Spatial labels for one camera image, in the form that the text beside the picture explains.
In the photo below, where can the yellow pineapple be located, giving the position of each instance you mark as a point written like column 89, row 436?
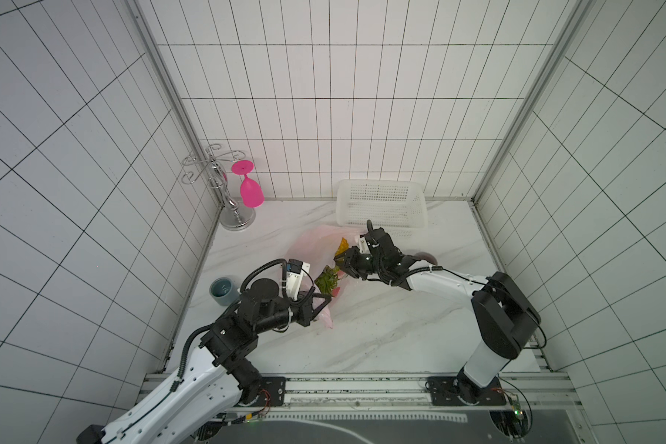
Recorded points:
column 344, row 246

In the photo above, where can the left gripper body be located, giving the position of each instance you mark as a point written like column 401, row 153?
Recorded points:
column 283, row 314

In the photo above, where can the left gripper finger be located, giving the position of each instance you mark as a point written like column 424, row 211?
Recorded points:
column 317, row 312
column 305, row 288

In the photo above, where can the aluminium rail frame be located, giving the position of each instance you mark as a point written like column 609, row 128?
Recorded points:
column 516, row 404

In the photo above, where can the teal cup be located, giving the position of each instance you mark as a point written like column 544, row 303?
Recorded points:
column 224, row 291

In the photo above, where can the pink plastic bag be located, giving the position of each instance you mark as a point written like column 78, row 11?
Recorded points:
column 318, row 246

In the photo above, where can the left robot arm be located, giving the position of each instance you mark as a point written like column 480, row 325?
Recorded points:
column 214, row 373

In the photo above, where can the pink wine glass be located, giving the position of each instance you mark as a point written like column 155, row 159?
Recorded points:
column 250, row 191

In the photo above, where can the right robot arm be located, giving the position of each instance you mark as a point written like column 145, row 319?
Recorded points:
column 506, row 320

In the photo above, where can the white plastic basket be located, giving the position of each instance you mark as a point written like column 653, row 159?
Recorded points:
column 387, row 204

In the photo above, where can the lilac mug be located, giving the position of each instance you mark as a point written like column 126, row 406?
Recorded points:
column 426, row 258

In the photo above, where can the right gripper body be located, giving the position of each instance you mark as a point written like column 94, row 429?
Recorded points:
column 358, row 264

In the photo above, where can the green-brown pineapple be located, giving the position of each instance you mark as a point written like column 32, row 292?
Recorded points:
column 328, row 282

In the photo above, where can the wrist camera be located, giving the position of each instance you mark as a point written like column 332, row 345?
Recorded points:
column 362, row 244
column 296, row 271

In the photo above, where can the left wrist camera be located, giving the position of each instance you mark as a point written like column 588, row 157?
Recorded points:
column 296, row 271

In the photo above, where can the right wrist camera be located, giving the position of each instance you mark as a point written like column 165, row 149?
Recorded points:
column 362, row 244

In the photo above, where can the silver glass rack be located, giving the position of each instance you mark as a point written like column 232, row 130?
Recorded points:
column 234, row 216

